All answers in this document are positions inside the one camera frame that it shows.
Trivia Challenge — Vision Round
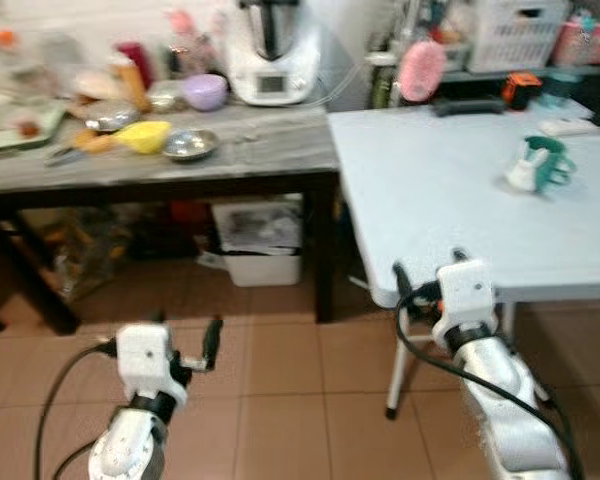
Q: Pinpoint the white folding table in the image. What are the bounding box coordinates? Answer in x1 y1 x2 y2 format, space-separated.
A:
326 99 600 421

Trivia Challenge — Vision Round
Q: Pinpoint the white storage bin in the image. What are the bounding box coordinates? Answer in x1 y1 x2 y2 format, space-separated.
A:
197 197 305 289

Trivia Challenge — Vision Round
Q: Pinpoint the clear plastic bag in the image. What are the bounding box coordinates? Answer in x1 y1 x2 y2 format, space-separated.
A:
48 208 133 303

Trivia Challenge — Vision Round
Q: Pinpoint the small white jug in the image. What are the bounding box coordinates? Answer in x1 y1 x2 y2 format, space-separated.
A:
504 155 542 194

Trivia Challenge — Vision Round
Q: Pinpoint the teal mug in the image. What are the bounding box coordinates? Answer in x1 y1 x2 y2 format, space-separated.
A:
523 135 579 194

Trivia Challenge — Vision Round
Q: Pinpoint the flat white power strip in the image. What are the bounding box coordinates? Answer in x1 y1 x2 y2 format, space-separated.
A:
537 117 600 138

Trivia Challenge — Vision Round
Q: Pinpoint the shallow steel bowl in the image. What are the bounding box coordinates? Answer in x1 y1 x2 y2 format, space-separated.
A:
161 129 221 164

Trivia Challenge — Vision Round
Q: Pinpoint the orange black device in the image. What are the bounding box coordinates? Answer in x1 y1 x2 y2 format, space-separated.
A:
501 71 540 112

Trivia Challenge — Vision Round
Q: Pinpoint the yellow bowl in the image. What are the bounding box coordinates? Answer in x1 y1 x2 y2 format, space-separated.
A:
112 120 174 157

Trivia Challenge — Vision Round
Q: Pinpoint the orange food piece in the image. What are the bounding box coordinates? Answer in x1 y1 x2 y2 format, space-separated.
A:
74 127 117 154

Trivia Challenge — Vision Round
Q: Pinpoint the pink oval pad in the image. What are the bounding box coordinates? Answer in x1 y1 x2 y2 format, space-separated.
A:
396 39 449 104

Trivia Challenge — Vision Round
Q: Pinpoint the dark wooden grey-topped table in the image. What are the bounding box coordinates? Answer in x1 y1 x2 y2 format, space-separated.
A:
0 98 342 337

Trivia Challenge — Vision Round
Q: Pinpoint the teal plastic container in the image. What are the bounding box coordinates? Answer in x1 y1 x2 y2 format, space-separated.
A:
541 67 584 108

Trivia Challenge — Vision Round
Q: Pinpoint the steel bowl with contents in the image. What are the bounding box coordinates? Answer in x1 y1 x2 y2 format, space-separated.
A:
82 99 142 135

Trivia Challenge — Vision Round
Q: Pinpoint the small deep steel bowl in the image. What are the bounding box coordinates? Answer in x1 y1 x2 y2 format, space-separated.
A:
147 81 187 114

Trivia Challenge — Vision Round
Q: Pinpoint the white slotted plastic basket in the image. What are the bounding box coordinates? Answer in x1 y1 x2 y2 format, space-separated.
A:
466 0 574 74

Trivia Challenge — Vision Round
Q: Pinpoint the purple bowl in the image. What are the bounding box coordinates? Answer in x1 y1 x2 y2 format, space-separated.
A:
181 73 230 113

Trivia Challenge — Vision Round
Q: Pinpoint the orange bottle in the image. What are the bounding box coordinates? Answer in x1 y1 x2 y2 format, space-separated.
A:
110 55 152 112

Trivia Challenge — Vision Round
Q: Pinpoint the green tray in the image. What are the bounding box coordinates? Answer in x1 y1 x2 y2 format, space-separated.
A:
0 97 70 157

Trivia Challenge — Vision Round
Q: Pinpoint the white kitchen machine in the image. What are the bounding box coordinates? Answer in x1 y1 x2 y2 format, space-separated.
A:
223 0 325 107

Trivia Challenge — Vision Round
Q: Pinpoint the dark red cup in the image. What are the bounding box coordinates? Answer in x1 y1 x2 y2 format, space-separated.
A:
115 40 155 87

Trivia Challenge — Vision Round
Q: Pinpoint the pink capped clear bottle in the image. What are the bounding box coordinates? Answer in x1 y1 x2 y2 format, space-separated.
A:
167 8 217 77

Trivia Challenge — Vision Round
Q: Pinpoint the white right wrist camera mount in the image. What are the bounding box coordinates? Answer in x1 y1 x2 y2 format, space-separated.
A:
433 259 500 337

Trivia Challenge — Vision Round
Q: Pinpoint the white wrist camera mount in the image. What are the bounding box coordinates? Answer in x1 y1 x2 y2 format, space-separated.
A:
115 322 188 403
433 259 500 337

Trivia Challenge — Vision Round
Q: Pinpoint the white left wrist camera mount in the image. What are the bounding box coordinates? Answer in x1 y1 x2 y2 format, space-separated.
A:
115 322 188 403

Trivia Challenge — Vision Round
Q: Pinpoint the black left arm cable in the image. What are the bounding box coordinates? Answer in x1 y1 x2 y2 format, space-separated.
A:
34 338 117 480

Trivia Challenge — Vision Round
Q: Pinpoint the black table carry handle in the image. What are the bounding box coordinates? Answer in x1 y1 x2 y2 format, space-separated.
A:
431 96 507 119

